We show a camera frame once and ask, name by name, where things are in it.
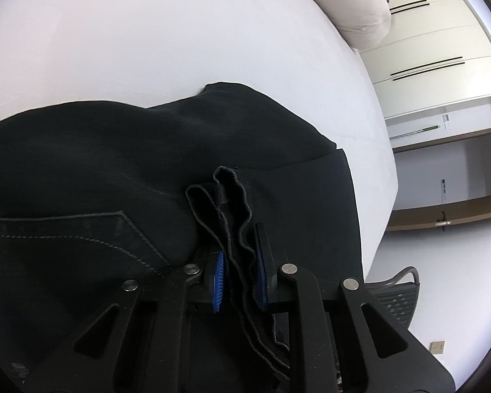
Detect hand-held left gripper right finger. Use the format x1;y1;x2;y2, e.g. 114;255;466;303
254;223;453;393

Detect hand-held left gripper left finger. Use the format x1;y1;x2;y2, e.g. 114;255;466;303
22;250;230;393

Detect bed with grey headboard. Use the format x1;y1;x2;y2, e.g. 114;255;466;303
0;0;398;283

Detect black pants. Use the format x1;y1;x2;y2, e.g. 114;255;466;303
0;83;363;393

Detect wooden desk shelf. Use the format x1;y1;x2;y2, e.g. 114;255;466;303
387;128;491;232

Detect cream wardrobe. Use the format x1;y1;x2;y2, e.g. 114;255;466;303
358;0;491;121

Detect beige pillow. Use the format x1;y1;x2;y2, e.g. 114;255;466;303
286;0;392;49

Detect grey mesh chair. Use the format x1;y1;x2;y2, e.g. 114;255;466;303
366;267;421;328

